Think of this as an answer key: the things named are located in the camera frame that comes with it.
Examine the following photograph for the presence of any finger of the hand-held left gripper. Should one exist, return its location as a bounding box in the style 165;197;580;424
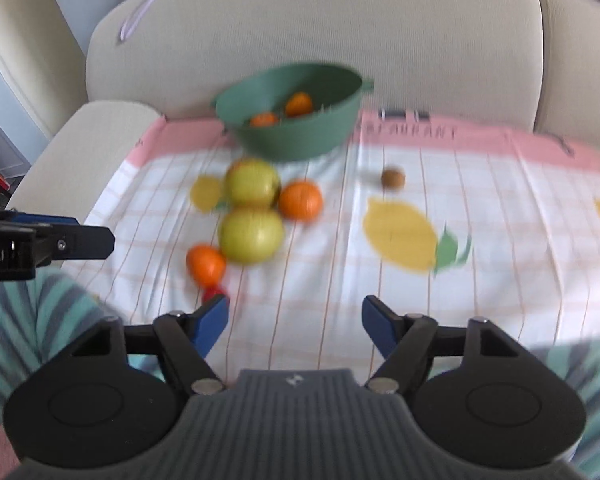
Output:
0;207;79;228
32;224;115;262

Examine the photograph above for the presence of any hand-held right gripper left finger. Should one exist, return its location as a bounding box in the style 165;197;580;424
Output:
70;294;230;395

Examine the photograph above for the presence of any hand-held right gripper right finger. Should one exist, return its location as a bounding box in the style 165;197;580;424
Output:
362;296;526;395

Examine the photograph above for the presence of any green apple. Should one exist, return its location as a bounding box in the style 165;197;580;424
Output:
218;206;286;264
223;157;282;209

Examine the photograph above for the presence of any brown kiwi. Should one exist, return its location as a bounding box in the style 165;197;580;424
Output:
381;166;406;191

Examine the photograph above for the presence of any green colander bowl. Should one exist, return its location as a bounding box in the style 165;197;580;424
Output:
211;62;375;162

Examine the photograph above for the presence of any small red fruit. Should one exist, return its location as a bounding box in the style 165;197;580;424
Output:
201;284;229;306

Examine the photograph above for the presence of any teal striped clothing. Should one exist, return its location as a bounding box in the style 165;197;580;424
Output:
0;267;600;480

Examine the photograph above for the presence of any lemon print checked cloth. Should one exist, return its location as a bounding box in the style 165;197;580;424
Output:
62;107;600;386

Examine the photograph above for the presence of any lavender ribbon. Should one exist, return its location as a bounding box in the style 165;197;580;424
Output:
118;0;175;44

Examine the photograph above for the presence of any beige sofa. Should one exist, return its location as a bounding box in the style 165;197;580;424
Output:
0;0;600;233

